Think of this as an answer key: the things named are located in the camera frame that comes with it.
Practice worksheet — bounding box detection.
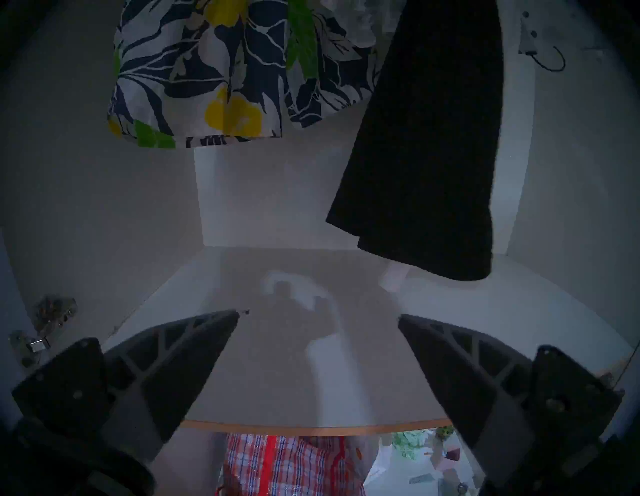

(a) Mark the black long shirt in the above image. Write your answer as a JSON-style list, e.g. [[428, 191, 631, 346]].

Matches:
[[325, 0, 505, 282]]

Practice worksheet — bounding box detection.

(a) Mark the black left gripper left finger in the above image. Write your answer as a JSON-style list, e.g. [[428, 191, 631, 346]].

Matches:
[[11, 309, 241, 464]]

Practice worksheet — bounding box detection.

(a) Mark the white wardrobe shelf board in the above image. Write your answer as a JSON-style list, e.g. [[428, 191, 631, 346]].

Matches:
[[102, 245, 639, 437]]

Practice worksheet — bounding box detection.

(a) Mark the red plaid woven bag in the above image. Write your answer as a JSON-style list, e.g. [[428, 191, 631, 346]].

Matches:
[[215, 433, 369, 496]]

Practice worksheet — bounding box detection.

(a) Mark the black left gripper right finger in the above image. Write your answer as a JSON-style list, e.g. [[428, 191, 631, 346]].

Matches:
[[397, 314, 625, 490]]

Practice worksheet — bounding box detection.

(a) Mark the white wardrobe cabinet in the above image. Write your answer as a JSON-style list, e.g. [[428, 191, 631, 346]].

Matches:
[[0, 0, 640, 437]]

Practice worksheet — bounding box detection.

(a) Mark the metal door hinge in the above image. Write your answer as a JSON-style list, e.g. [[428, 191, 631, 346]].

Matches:
[[7, 294, 79, 369]]

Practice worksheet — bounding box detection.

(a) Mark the floral leaf print skirt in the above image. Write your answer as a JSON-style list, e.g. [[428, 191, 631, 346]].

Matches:
[[106, 0, 387, 150]]

